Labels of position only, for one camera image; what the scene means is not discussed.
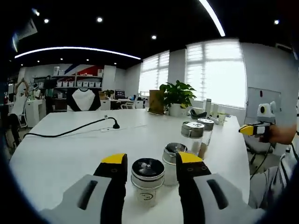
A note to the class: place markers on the small green desk plant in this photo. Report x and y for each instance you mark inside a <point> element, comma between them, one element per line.
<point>108,93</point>

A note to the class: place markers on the person's grey trousers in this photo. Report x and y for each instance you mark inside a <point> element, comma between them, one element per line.
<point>264,184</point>

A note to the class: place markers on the metal shelf with white bins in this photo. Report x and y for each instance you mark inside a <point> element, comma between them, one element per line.
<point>79,84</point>

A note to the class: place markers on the white tall thermos bottle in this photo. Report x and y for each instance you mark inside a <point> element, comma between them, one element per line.
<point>208,106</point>

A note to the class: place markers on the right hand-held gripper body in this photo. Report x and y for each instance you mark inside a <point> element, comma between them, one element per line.
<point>266,113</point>

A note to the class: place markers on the curved ceiling light strip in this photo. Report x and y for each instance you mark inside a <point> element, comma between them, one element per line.
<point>77,48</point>
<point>213,18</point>

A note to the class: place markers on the tall seasoning bottle cream powder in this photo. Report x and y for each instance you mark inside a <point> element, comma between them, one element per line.
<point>192,129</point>

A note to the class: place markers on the person in striped shirt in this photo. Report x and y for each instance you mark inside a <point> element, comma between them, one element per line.
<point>290,163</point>

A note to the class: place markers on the white slim box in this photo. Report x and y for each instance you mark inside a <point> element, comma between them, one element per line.
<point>216,109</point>

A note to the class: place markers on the white patterned cup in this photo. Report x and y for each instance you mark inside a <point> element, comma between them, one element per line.
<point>183,112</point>
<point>222,120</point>

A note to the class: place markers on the white whiteboard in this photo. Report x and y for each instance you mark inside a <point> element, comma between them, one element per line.
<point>254,105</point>

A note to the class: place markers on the large window white blinds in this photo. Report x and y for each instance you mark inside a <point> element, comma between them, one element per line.
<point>217,77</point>

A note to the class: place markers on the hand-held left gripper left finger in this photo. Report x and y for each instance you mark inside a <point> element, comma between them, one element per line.
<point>88,196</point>

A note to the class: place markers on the yellow plant tag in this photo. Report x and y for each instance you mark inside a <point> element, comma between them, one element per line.
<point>183,106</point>

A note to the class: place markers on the white VR controller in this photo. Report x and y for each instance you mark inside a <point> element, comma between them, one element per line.
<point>213,119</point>

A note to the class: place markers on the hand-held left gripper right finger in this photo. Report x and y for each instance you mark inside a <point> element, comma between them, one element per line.
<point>205,193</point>

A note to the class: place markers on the white office chair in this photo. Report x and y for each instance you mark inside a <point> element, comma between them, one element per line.
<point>129,105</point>

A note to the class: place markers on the brown paper bag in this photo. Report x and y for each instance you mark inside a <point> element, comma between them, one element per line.
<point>156,101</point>

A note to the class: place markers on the white drawer cabinet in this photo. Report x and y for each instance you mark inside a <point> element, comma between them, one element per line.
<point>105,105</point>

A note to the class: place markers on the ceiling air conditioner vent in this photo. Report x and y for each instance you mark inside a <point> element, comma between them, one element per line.
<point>28,29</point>

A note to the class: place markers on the group of ceiling spotlights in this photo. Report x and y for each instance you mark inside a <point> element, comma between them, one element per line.
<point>99,19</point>

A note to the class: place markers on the narrow window white blinds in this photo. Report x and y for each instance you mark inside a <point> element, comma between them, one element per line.
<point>154,74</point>

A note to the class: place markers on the person's right hand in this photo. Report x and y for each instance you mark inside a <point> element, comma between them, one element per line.
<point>273,135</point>

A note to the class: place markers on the white mug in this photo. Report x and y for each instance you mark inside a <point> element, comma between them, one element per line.
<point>198,110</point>

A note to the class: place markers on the small seasoning bottle beige powder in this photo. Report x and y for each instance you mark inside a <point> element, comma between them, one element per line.
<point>146,196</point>

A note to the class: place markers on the grey VR headset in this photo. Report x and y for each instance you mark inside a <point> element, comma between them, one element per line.
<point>195,116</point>

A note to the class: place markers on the grey seat chair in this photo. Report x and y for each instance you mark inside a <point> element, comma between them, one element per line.
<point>254,145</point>

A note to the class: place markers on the small white adapter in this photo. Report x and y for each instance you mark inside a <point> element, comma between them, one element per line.
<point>105,129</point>

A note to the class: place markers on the brown cardboard box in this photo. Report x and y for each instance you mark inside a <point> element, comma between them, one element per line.
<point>102,95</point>

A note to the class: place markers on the small seasoning bottle white powder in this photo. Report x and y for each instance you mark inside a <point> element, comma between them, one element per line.
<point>170,154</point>

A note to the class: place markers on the green potted plant white pot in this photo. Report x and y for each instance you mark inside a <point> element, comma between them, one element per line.
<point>177,93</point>

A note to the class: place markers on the tall seasoning bottle brown powder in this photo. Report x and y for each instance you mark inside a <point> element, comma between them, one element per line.
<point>206,123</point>

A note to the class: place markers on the black computer monitor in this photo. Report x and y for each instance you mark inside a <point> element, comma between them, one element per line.
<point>119,93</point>

